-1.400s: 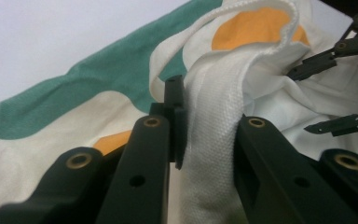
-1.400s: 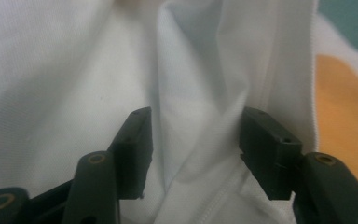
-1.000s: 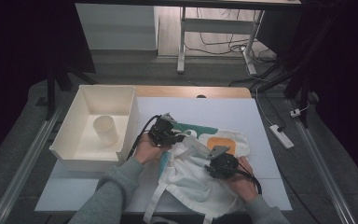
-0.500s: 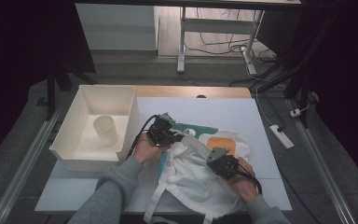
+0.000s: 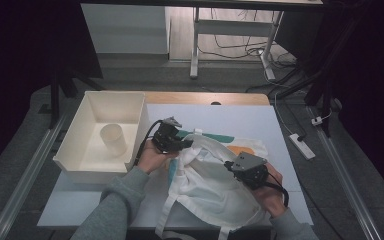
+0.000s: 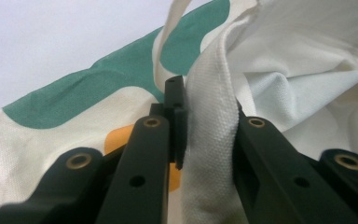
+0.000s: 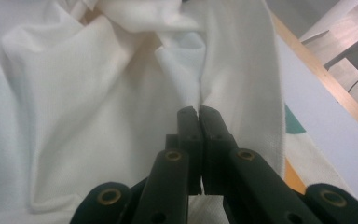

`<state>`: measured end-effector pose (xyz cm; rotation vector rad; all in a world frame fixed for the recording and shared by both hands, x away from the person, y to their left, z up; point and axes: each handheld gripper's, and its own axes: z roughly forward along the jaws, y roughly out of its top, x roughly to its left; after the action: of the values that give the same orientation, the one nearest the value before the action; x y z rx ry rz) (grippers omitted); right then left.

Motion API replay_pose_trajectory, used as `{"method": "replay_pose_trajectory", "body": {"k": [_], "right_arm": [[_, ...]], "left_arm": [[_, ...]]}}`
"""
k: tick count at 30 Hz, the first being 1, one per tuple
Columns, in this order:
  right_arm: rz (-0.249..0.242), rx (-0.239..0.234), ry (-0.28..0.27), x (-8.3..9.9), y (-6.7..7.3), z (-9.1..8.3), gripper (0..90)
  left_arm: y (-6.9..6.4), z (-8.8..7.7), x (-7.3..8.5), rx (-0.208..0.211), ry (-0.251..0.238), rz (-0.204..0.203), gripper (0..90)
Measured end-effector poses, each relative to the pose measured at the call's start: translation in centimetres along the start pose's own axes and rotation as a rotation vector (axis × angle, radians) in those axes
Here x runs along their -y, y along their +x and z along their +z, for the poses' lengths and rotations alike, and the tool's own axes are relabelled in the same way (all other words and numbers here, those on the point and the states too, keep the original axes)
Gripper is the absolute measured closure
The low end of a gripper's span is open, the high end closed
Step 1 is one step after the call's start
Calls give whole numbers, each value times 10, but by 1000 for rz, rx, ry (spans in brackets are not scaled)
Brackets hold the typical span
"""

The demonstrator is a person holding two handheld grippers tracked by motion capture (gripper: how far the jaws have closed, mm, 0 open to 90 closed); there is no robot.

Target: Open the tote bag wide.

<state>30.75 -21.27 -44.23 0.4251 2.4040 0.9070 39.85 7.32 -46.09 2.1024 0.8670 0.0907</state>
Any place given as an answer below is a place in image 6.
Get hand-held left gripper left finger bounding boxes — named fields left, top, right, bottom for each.
left=149, top=75, right=189, bottom=171

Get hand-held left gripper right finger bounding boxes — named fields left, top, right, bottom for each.
left=234, top=101, right=247, bottom=125

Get white tote bag coloured patches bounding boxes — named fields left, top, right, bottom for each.
left=0, top=0, right=358, bottom=224

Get white table mat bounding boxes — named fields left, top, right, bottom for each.
left=0, top=0, right=200, bottom=120

